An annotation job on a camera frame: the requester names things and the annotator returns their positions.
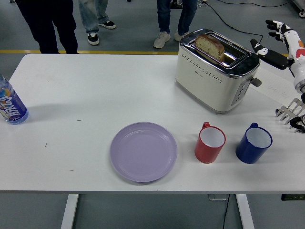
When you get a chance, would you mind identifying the white table leg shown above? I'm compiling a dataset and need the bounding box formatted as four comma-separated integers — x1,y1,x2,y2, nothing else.
61,194,80,229
235,194,255,229

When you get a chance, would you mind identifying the blue enamel mug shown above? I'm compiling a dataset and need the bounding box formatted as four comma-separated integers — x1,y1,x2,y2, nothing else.
235,122,273,165

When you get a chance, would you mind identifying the white equipment frame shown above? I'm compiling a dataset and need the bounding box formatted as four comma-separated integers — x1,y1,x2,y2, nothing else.
293,0,305,17

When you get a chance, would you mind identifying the brown-crusted bread slice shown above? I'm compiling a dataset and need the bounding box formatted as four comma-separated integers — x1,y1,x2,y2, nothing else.
194,34,225,62

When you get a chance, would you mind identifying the cream and chrome toaster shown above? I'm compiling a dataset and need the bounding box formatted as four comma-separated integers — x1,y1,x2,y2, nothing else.
174,28,262,116

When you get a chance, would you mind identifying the black under-table cable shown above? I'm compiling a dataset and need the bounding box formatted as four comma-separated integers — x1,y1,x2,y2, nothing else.
222,199,230,229

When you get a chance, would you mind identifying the blue-labelled water bottle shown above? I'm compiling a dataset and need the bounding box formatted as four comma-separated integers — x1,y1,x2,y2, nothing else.
0,73,30,125

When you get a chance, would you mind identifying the purple plate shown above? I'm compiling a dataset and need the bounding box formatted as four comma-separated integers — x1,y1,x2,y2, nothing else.
109,122,178,183

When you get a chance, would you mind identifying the person in light jeans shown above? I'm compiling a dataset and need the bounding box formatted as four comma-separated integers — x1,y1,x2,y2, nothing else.
78,0,117,46

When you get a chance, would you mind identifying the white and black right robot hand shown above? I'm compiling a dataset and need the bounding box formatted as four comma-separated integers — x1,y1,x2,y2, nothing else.
250,20,305,84

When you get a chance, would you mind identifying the grey toaster lever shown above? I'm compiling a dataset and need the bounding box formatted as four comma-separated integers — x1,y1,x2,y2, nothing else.
247,76,262,88

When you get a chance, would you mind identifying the black floor cable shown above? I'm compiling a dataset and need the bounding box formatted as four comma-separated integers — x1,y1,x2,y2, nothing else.
206,3,264,42

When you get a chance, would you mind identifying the black table control panel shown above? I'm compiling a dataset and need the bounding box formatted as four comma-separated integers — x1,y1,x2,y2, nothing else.
281,193,305,201

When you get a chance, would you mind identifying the person in dark trousers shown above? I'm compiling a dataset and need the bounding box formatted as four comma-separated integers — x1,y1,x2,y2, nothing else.
15,0,79,54

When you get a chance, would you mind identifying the metal toast rack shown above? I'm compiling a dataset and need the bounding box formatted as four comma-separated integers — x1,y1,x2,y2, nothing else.
275,97,305,133

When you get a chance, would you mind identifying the red enamel mug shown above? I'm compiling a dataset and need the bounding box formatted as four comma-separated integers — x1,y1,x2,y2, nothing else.
194,122,226,164

